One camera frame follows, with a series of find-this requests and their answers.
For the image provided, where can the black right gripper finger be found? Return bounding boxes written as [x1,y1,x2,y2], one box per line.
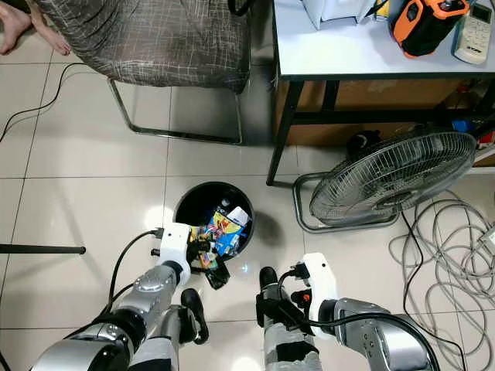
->
[260,298,311,335]

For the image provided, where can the robot right leg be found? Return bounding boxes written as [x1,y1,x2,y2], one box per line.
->
[257,266,327,371]

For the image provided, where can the robot leg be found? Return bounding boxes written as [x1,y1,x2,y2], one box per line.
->
[139,288,210,371]
[257,266,327,371]

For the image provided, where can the robot left leg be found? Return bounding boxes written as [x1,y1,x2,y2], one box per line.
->
[139,288,210,371]

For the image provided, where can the grey metal floor fan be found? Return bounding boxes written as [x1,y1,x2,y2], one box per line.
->
[292,128,480,233]

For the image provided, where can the black rod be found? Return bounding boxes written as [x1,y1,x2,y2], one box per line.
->
[0,244,87,257]

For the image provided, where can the person's bare foot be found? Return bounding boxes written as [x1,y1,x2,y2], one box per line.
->
[28,14,65,57]
[0,0,34,56]

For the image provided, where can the white bag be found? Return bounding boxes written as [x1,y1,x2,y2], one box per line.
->
[302,0,397,31]

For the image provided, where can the orange black tool case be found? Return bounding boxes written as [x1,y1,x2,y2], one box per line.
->
[391,0,472,60]

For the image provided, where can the white remote control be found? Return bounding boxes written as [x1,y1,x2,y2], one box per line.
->
[452,0,493,66]

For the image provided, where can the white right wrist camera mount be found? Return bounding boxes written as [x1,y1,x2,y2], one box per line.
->
[302,253,340,330]

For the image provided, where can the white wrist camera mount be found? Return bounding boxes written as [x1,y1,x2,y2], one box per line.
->
[302,253,340,330]
[159,223,193,269]

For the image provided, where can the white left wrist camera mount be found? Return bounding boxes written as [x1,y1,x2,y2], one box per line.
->
[159,223,193,269]

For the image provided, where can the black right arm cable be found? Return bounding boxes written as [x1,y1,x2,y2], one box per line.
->
[278,265,466,371]

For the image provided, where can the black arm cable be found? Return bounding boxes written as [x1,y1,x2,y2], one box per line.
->
[278,265,466,371]
[62,228,164,364]

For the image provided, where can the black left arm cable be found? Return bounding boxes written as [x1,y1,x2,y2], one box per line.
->
[62,228,164,364]

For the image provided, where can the black fan power cable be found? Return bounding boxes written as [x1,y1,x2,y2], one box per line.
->
[398,207,446,325]

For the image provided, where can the grey coiled cable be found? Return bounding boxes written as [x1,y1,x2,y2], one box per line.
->
[388,189,495,342]

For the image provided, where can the thin black floor cable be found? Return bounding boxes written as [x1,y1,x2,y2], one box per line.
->
[0,63,111,141]

